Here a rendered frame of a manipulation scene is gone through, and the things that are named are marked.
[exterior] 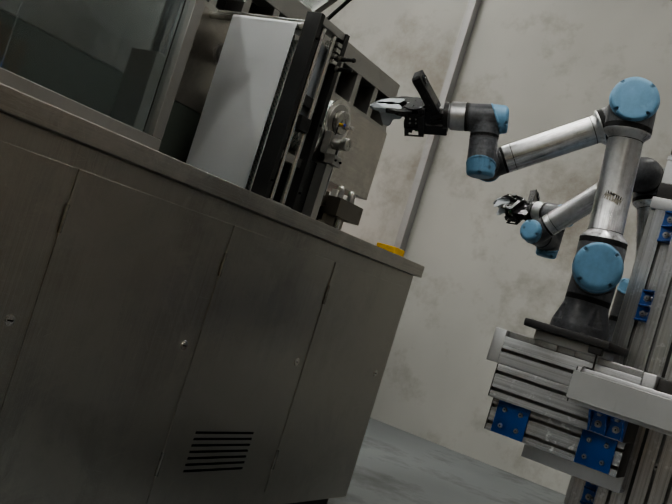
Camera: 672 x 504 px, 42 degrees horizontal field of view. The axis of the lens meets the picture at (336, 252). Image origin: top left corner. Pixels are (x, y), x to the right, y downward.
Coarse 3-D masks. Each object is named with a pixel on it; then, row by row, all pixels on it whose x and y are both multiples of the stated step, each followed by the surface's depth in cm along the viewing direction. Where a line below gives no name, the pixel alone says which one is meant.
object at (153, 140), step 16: (192, 0) 179; (192, 16) 179; (192, 32) 180; (176, 48) 179; (176, 64) 178; (0, 80) 145; (16, 80) 148; (176, 80) 179; (32, 96) 151; (48, 96) 154; (64, 96) 157; (80, 112) 161; (96, 112) 164; (160, 112) 178; (112, 128) 168; (128, 128) 172; (160, 128) 179; (144, 144) 176
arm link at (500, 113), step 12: (468, 108) 224; (480, 108) 223; (492, 108) 223; (504, 108) 223; (468, 120) 224; (480, 120) 223; (492, 120) 222; (504, 120) 222; (492, 132) 222; (504, 132) 224
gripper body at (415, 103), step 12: (408, 108) 226; (420, 108) 226; (444, 108) 225; (408, 120) 229; (420, 120) 227; (432, 120) 229; (444, 120) 226; (408, 132) 230; (420, 132) 229; (432, 132) 230; (444, 132) 230
